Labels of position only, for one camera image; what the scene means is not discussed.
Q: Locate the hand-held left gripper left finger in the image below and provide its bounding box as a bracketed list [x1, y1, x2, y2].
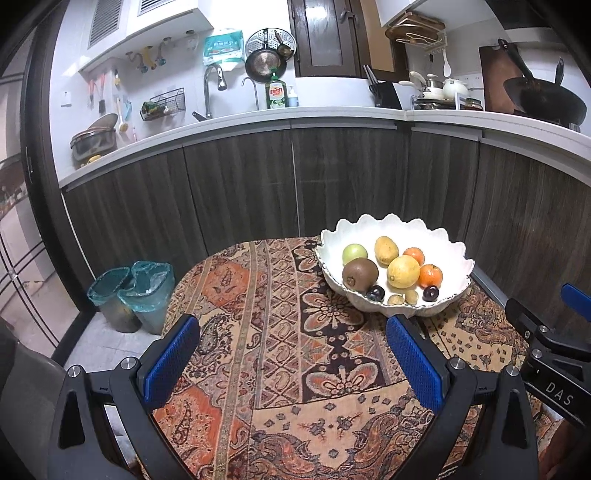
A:
[46, 314, 201, 480]

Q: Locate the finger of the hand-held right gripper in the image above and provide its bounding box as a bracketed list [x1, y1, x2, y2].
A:
[561, 284, 591, 324]
[505, 299, 591, 365]

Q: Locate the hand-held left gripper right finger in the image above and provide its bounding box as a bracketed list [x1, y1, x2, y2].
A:
[385, 315, 541, 480]

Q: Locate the white scalloped bowl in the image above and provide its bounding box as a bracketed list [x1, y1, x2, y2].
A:
[315, 213, 475, 319]

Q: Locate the brown kiwi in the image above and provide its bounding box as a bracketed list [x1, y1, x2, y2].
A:
[342, 257, 379, 289]

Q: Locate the yellow mango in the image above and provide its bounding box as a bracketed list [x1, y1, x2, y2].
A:
[374, 236, 400, 268]

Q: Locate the green apple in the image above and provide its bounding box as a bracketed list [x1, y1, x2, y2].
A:
[342, 244, 369, 266]

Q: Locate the person's right hand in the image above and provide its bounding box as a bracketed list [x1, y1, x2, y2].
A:
[539, 420, 591, 480]

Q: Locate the trash bin with teal bag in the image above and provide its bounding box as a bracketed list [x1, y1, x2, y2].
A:
[88, 267, 141, 333]
[117, 261, 175, 335]

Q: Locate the small tangerine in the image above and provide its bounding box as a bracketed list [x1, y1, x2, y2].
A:
[419, 263, 443, 288]

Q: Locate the yellow lemon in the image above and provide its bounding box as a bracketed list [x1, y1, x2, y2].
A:
[387, 255, 422, 290]

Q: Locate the patterned tablecloth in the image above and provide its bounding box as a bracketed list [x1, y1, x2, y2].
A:
[150, 236, 561, 480]

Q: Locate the grey chair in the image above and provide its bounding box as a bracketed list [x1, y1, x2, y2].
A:
[0, 318, 70, 480]

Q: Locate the dark wood kitchen cabinet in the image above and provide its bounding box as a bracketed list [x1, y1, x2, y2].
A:
[60, 106, 591, 333]

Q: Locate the black wok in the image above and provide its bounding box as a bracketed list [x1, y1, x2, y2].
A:
[498, 39, 588, 126]

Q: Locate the metal dish rack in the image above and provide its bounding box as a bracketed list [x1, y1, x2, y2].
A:
[411, 92, 483, 112]

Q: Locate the brown cutting board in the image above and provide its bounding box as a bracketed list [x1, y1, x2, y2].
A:
[478, 44, 522, 114]

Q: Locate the white teapot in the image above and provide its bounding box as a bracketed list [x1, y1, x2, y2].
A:
[442, 78, 472, 99]

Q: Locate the hanging dish brush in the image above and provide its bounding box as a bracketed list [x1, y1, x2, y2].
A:
[115, 97, 131, 136]

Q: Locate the black knife block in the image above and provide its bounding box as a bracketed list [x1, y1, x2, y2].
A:
[363, 65, 402, 109]

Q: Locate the tall chrome faucet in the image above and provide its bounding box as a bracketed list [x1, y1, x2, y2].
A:
[203, 65, 228, 120]

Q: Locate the small chrome faucet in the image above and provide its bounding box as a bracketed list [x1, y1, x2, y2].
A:
[242, 76, 260, 110]

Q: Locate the green dish soap bottle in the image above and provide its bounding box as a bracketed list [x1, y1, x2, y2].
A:
[265, 69, 288, 110]

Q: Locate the hanging frying pan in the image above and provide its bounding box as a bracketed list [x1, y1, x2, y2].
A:
[245, 46, 288, 84]

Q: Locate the corner shelf with wooden boards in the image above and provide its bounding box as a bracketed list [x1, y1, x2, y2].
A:
[385, 11, 448, 49]

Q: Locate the hanging paper towel pack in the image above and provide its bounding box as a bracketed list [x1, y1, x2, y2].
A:
[203, 30, 245, 65]

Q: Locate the round metal steamer rack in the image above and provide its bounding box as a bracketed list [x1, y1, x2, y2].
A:
[246, 28, 296, 63]

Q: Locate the white pot with handle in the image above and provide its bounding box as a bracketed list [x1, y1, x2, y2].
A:
[399, 70, 444, 100]

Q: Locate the black wire basket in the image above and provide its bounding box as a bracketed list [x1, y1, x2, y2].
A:
[141, 88, 185, 121]

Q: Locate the dark wooden window frame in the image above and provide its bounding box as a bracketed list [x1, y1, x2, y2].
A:
[287, 0, 393, 78]

